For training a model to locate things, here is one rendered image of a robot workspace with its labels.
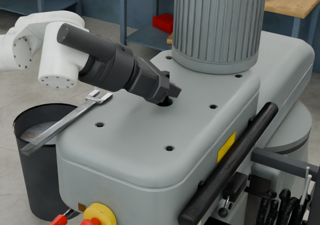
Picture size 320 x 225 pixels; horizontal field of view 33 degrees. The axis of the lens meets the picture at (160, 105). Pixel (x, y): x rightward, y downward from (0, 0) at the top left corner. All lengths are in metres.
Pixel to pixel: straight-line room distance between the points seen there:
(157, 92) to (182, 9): 0.25
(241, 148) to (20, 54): 0.47
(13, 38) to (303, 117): 1.03
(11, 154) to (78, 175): 3.29
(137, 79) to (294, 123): 0.81
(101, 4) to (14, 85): 1.78
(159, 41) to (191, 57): 4.24
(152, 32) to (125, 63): 4.69
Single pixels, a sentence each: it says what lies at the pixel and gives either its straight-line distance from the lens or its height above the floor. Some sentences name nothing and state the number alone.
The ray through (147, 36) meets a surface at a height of 0.23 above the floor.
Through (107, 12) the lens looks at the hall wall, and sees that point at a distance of 6.48.
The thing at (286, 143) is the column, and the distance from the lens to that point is 1.61.
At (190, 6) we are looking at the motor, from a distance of 1.17.
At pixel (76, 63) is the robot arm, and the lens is 0.92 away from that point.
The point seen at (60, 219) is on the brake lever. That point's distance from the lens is 1.09.
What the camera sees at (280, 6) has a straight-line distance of 4.68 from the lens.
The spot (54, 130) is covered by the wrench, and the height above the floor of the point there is 1.90.
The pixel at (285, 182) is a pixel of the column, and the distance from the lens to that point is 1.67.
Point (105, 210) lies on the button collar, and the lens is 0.98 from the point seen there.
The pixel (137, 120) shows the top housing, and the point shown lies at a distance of 1.03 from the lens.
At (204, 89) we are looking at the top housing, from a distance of 1.14.
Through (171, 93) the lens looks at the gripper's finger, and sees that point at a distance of 1.06.
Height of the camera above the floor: 2.44
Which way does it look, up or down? 31 degrees down
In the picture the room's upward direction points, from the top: 2 degrees clockwise
